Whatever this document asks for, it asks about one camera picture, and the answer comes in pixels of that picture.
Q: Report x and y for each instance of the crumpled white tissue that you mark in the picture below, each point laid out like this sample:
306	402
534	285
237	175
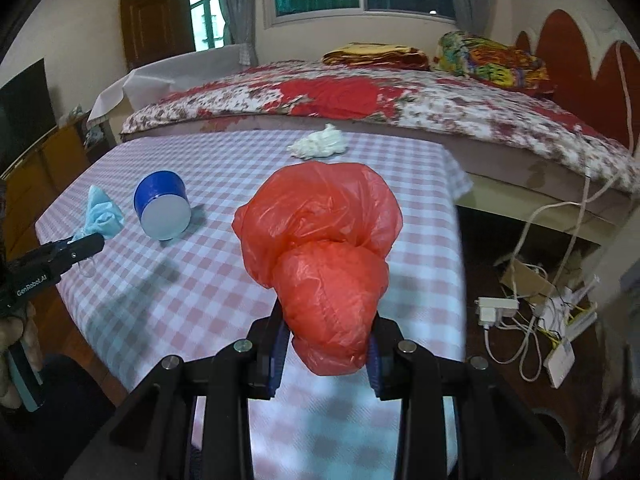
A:
320	144

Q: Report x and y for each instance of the colourful patterned pillow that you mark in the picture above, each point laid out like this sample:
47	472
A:
490	60

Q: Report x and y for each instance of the green-framed window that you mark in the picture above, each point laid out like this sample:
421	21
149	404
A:
205	10

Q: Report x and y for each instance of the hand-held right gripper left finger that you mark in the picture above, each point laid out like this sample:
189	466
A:
276	365

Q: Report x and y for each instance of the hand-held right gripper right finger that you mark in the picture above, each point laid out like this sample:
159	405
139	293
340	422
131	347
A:
374	375

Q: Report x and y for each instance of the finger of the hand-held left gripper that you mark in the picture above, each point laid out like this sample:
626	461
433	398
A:
57	246
80	252

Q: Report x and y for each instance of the short blue paper cup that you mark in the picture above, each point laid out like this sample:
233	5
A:
160	190

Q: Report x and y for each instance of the red heart-shaped headboard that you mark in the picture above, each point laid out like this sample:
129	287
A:
565	45

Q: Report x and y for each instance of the light blue face mask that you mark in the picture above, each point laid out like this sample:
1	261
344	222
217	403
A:
102	215

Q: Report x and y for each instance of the person's left hand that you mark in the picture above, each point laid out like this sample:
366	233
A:
34	342

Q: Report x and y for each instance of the grey curtain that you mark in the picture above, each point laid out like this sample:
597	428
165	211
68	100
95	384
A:
475	0
240	10

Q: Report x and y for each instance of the white power strip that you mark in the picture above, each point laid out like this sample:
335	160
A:
495	310

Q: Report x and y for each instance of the folded red yellow blanket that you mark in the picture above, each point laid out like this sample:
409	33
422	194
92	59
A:
375	55

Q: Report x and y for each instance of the brown cardboard piece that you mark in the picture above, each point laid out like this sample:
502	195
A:
525	280

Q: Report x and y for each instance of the checkered tablecloth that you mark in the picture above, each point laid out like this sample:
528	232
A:
175	300

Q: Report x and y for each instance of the red plastic bag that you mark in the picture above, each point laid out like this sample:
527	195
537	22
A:
320	260

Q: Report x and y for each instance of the floral bedspread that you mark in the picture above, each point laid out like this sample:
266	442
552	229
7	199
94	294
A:
450	105

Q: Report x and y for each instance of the brown wooden door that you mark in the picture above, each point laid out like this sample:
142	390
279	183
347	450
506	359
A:
155	25

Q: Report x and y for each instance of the white cloth cover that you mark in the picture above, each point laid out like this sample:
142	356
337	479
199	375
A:
150	80

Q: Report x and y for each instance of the black television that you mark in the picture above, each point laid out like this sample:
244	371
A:
25	110

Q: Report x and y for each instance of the person's black trousers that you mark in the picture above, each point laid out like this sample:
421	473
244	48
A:
50	420

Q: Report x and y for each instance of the wooden cabinet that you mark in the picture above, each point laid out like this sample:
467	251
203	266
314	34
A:
45	170

